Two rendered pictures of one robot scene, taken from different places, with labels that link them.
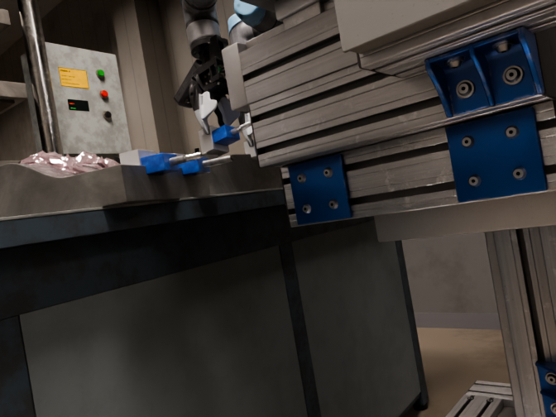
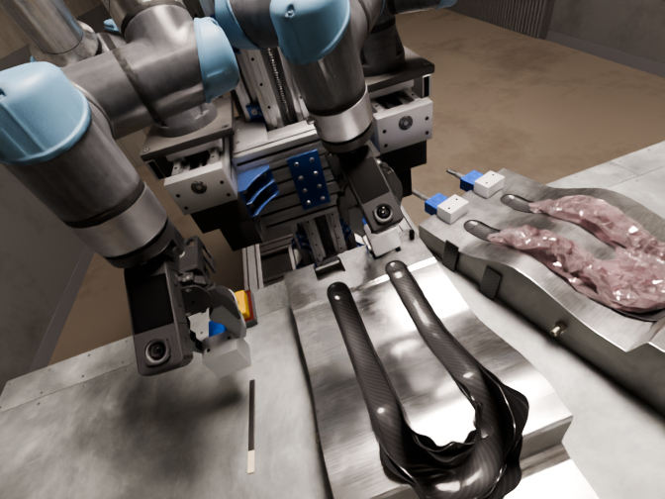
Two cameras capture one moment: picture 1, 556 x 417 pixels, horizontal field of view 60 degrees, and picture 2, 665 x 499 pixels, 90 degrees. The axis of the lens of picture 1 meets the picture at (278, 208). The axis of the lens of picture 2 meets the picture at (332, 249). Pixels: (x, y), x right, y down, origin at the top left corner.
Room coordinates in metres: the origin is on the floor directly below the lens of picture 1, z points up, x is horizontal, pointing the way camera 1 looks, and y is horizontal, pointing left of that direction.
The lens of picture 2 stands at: (1.39, 0.36, 1.34)
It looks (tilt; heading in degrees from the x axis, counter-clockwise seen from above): 45 degrees down; 228
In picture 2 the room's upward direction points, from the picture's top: 16 degrees counter-clockwise
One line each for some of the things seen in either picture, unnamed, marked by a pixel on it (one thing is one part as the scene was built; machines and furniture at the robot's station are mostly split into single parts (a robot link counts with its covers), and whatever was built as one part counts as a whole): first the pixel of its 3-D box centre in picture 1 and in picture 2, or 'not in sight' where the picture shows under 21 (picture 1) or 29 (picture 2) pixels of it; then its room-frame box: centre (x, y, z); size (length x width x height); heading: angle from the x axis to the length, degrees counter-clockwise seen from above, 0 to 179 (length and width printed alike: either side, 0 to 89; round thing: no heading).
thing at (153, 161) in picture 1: (165, 163); (470, 180); (0.76, 0.16, 0.86); 0.13 x 0.05 x 0.05; 70
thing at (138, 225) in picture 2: not in sight; (119, 220); (1.34, 0.01, 1.17); 0.08 x 0.08 x 0.05
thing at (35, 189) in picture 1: (56, 192); (583, 255); (0.89, 0.40, 0.86); 0.50 x 0.26 x 0.11; 70
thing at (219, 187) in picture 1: (173, 182); (407, 377); (1.23, 0.26, 0.87); 0.50 x 0.26 x 0.14; 53
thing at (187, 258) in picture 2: not in sight; (167, 266); (1.33, 0.01, 1.09); 0.09 x 0.08 x 0.12; 53
